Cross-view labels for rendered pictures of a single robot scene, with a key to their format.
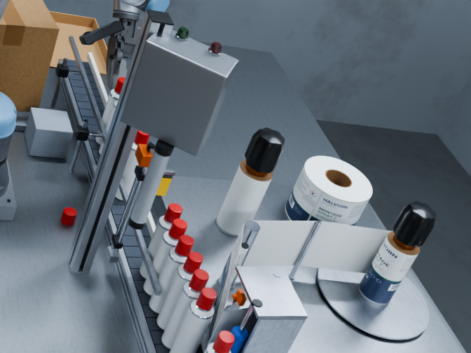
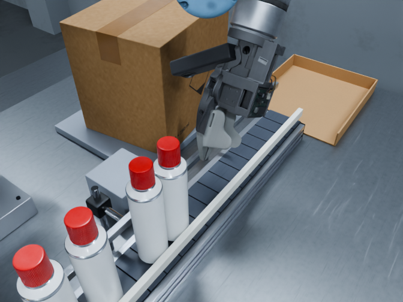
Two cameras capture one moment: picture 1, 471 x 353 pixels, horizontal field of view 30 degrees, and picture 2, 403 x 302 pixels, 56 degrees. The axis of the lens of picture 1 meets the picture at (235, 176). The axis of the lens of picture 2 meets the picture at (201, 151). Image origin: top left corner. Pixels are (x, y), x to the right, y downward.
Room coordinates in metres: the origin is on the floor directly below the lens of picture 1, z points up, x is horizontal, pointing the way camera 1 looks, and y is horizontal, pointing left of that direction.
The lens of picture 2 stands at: (1.90, -0.03, 1.43)
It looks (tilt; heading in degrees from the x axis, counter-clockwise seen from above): 42 degrees down; 68
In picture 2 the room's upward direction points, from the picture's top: straight up
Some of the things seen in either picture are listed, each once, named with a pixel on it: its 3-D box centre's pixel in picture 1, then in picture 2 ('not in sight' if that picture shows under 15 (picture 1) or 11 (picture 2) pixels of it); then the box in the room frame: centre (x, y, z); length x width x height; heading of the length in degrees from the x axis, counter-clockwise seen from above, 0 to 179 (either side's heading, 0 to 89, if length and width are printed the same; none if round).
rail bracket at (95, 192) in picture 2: (85, 146); (113, 226); (1.91, 0.39, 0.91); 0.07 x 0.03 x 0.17; 122
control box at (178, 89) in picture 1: (179, 90); not in sight; (1.53, 0.17, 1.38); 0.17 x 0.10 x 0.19; 87
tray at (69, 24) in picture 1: (64, 40); (311, 94); (2.51, 0.68, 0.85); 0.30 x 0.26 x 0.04; 32
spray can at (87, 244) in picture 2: not in sight; (94, 265); (1.87, 0.28, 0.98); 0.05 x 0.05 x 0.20
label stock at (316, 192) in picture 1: (328, 198); not in sight; (2.08, -0.26, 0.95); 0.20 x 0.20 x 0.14
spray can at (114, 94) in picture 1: (113, 112); (171, 192); (2.01, 0.37, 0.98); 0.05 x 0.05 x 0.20
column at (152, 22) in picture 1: (115, 153); not in sight; (1.55, 0.25, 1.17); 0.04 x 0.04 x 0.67; 32
